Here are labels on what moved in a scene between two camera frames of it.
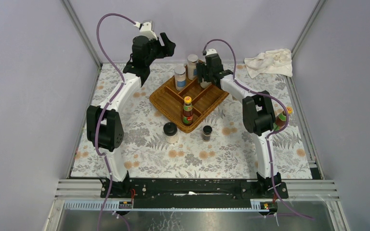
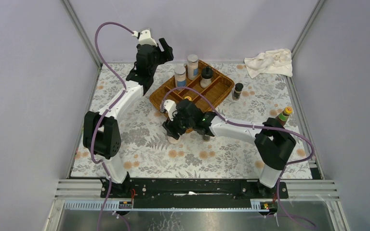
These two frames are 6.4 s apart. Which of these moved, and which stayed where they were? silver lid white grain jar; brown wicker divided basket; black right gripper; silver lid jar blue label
Moved: black right gripper
Stayed: silver lid white grain jar; silver lid jar blue label; brown wicker divided basket
